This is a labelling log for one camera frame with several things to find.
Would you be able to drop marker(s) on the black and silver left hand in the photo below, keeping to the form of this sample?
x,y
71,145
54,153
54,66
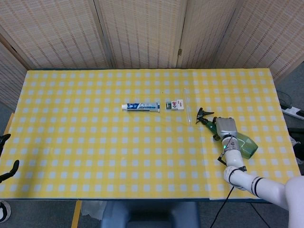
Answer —
x,y
9,171

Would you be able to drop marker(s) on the black and silver right hand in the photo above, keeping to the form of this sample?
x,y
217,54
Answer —
x,y
226,127

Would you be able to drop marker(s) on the green spray bottle black trigger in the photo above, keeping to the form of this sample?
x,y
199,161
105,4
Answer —
x,y
248,145

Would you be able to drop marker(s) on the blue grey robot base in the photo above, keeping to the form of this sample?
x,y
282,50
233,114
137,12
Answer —
x,y
149,215

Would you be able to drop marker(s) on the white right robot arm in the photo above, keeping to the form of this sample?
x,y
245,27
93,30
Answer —
x,y
261,185

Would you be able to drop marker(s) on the white black sneaker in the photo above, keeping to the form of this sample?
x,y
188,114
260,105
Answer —
x,y
4,211

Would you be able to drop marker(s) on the clear plastic tube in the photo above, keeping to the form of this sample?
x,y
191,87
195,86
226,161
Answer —
x,y
187,107

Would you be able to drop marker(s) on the small white red green box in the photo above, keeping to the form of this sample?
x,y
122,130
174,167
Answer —
x,y
175,105

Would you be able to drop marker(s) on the white power strip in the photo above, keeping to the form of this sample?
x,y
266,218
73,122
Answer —
x,y
293,111

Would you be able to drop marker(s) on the yellow wooden table leg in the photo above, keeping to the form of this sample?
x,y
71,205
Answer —
x,y
76,213

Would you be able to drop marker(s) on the blue white toothpaste tube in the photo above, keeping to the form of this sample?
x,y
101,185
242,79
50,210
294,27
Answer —
x,y
142,107

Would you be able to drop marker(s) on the brass screen hinge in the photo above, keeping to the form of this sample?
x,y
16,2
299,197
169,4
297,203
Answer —
x,y
180,52

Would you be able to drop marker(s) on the woven folding screen panel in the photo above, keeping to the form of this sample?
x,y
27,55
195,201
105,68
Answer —
x,y
142,33
9,78
204,33
268,35
54,33

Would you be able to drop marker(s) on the white plastic bag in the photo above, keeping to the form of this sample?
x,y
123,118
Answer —
x,y
93,210

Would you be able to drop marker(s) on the yellow white checked tablecloth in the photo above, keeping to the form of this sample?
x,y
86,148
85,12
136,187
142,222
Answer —
x,y
118,154

